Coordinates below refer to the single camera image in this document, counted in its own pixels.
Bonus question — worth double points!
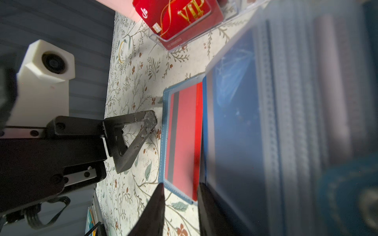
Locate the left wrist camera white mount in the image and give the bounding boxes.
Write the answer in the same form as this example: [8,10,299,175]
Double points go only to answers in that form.
[6,39,75,127]

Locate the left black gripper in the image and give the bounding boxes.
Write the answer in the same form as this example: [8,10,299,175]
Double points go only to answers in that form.
[1,110,158,214]

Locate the red VIP card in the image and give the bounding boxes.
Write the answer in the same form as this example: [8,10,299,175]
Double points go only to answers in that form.
[133,0,227,51]

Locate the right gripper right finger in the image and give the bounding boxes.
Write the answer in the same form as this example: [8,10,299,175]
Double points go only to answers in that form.
[197,183,251,236]

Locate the dark blue wallet card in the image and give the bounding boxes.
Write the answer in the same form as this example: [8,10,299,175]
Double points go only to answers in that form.
[203,29,269,236]

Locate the pink pencil cup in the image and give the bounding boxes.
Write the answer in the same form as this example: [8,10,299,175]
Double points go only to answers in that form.
[96,0,141,22]

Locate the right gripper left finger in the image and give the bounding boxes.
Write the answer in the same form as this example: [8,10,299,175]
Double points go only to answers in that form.
[129,183,165,236]

